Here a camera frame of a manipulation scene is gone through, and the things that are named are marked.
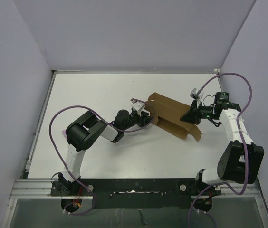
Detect pink highlighter pen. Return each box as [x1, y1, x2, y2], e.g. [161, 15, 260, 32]
[62, 130, 67, 139]

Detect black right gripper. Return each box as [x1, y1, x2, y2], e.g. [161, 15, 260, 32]
[180, 100, 217, 126]

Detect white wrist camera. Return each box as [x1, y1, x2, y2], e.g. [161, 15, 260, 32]
[190, 88, 203, 106]
[131, 100, 145, 116]

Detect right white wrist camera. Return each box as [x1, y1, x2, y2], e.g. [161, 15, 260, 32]
[190, 88, 203, 106]

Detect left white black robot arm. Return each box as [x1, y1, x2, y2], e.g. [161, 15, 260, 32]
[49, 109, 153, 195]

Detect brown cardboard box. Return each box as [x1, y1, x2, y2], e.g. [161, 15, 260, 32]
[145, 92, 202, 141]

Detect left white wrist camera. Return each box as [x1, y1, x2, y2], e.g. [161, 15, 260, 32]
[131, 100, 145, 116]

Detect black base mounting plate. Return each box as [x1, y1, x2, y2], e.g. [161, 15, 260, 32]
[50, 178, 221, 209]

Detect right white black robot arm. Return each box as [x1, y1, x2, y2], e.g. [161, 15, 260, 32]
[180, 100, 265, 194]

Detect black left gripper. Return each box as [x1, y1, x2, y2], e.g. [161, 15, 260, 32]
[122, 110, 153, 131]

